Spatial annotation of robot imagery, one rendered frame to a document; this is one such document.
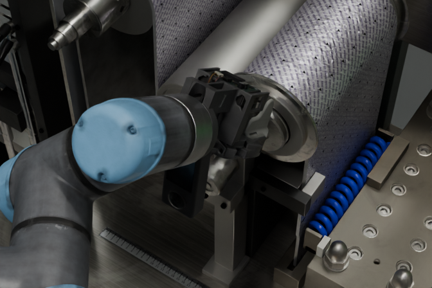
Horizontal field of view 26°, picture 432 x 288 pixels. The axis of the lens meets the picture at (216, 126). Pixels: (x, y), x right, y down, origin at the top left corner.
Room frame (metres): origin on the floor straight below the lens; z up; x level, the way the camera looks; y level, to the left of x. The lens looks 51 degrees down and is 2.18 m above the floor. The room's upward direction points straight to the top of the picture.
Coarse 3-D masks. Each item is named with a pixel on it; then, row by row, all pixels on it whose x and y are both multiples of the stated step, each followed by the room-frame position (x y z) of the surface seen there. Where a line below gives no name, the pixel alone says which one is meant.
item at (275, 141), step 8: (256, 112) 0.75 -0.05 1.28; (272, 112) 0.74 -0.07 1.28; (272, 120) 0.73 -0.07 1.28; (280, 120) 0.74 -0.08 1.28; (272, 128) 0.73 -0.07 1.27; (280, 128) 0.73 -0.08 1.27; (288, 128) 0.74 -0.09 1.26; (272, 136) 0.73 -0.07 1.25; (280, 136) 0.73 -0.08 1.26; (288, 136) 0.73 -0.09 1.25; (264, 144) 0.74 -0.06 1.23; (272, 144) 0.73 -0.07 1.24; (280, 144) 0.73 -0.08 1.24
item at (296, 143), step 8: (392, 0) 0.94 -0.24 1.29; (264, 88) 0.76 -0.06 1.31; (272, 96) 0.75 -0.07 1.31; (280, 104) 0.74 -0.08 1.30; (288, 104) 0.74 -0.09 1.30; (280, 112) 0.74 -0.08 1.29; (288, 112) 0.74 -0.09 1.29; (288, 120) 0.74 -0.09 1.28; (296, 120) 0.73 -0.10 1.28; (296, 128) 0.73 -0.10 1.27; (296, 136) 0.73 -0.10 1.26; (304, 136) 0.73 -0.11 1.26; (288, 144) 0.73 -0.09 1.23; (296, 144) 0.73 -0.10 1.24; (272, 152) 0.75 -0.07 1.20; (280, 152) 0.74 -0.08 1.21; (288, 152) 0.73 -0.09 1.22; (296, 152) 0.73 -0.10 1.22
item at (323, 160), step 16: (384, 64) 0.91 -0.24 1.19; (384, 80) 0.92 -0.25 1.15; (368, 96) 0.88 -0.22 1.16; (352, 112) 0.83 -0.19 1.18; (368, 112) 0.89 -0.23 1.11; (336, 128) 0.79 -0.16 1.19; (352, 128) 0.84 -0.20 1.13; (368, 128) 0.90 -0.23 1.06; (336, 144) 0.80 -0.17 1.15; (352, 144) 0.85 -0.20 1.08; (320, 160) 0.76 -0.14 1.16; (336, 160) 0.81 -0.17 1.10; (352, 160) 0.86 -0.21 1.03; (304, 176) 0.73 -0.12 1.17; (336, 176) 0.82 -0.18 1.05; (304, 224) 0.74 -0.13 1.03
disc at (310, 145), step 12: (240, 72) 0.79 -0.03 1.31; (252, 84) 0.77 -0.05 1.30; (264, 84) 0.76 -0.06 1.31; (276, 84) 0.76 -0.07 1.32; (288, 96) 0.75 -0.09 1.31; (300, 108) 0.74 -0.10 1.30; (312, 120) 0.73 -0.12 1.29; (312, 132) 0.72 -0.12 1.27; (312, 144) 0.72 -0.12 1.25; (276, 156) 0.75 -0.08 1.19; (288, 156) 0.74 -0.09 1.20; (300, 156) 0.73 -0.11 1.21
